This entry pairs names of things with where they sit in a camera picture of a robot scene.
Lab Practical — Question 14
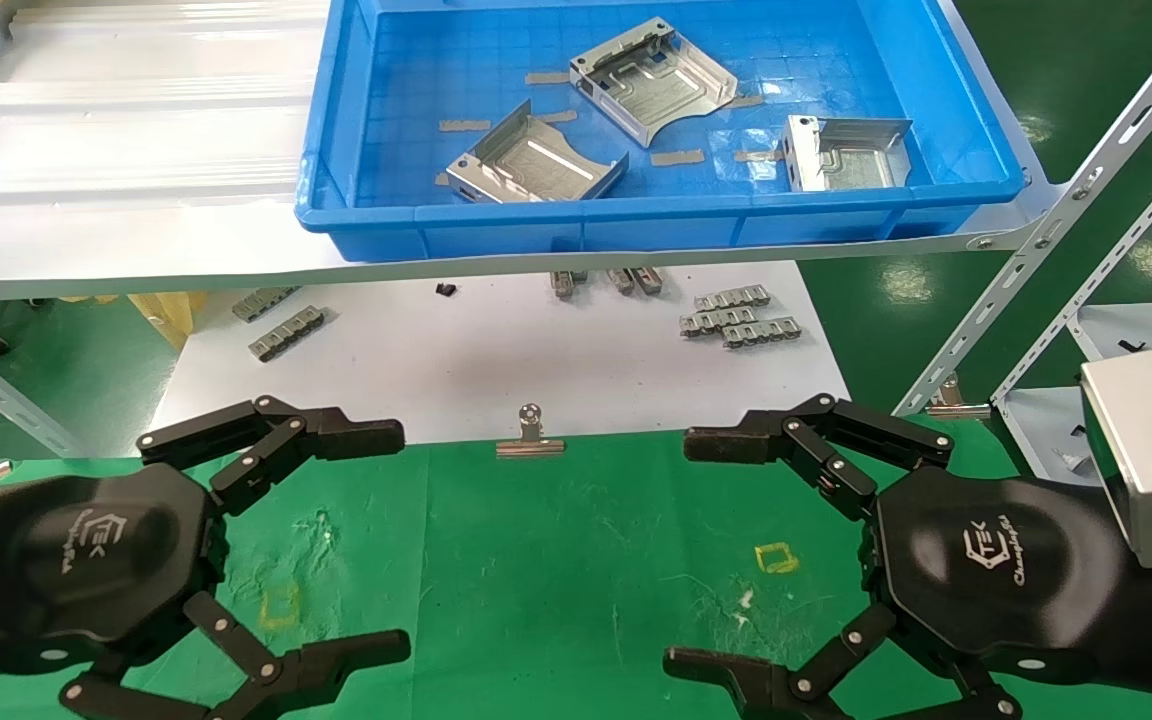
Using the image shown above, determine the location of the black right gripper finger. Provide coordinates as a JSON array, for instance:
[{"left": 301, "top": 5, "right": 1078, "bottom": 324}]
[
  {"left": 684, "top": 393, "right": 955, "bottom": 522},
  {"left": 663, "top": 600, "right": 1023, "bottom": 720}
]

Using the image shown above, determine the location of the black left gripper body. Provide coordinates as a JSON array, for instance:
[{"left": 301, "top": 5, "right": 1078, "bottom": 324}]
[{"left": 0, "top": 462, "right": 229, "bottom": 676}]

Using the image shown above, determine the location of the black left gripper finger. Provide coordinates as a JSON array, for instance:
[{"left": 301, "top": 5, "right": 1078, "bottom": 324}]
[
  {"left": 60, "top": 592, "right": 413, "bottom": 720},
  {"left": 136, "top": 395, "right": 406, "bottom": 517}
]

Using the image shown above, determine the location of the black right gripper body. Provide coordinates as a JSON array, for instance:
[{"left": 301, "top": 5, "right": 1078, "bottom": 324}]
[{"left": 866, "top": 468, "right": 1152, "bottom": 686}]

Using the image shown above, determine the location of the curved-edge sheet metal bracket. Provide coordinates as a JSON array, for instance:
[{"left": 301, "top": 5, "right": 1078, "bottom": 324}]
[{"left": 569, "top": 17, "right": 739, "bottom": 149}]

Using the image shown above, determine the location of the silver binder clip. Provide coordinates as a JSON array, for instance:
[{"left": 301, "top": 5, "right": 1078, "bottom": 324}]
[
  {"left": 496, "top": 403, "right": 567, "bottom": 459},
  {"left": 924, "top": 372, "right": 993, "bottom": 419}
]

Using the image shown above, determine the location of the yellow plastic bag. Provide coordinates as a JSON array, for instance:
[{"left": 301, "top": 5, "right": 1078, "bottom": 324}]
[{"left": 126, "top": 290, "right": 209, "bottom": 351}]

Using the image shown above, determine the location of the green table cloth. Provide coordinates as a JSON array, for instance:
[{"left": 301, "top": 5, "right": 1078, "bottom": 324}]
[{"left": 0, "top": 415, "right": 1152, "bottom": 720}]

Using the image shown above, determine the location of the white slotted metal rack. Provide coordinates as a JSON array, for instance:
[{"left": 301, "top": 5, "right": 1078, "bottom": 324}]
[{"left": 894, "top": 0, "right": 1152, "bottom": 481}]

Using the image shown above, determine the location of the large blue plastic bin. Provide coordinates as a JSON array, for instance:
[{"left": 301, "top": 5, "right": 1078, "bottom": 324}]
[{"left": 294, "top": 0, "right": 1029, "bottom": 263}]

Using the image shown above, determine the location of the sheet metal bracket part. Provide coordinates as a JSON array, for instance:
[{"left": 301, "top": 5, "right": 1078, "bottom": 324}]
[
  {"left": 446, "top": 100, "right": 630, "bottom": 204},
  {"left": 784, "top": 115, "right": 914, "bottom": 193}
]

